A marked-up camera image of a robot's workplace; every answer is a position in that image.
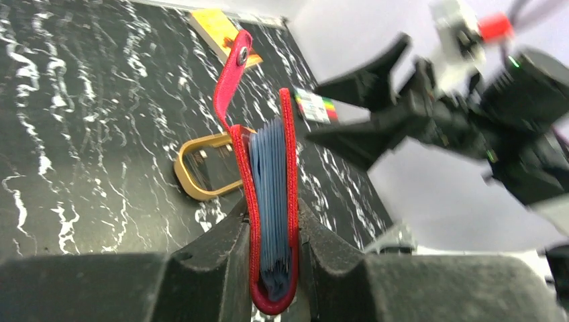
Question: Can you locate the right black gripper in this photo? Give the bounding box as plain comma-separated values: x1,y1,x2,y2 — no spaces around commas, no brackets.
305,33,498,170

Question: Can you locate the pack of coloured markers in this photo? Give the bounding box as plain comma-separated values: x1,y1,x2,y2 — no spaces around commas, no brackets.
294,88,338,124

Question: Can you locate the orange book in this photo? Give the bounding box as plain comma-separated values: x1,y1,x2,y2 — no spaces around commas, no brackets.
189,9,239,63

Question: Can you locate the gold oval tray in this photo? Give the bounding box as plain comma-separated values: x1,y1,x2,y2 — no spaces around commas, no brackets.
174,132,242,201

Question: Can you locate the red card holder wallet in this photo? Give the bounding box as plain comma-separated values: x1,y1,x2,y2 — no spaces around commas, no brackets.
213,30,299,315

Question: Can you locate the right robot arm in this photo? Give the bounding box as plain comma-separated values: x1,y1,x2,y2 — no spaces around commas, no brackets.
306,33,568,207

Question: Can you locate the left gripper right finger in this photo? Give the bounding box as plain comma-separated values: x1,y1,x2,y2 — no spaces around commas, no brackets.
299,203,565,321

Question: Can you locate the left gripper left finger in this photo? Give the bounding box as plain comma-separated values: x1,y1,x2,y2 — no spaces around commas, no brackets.
1,201,252,321

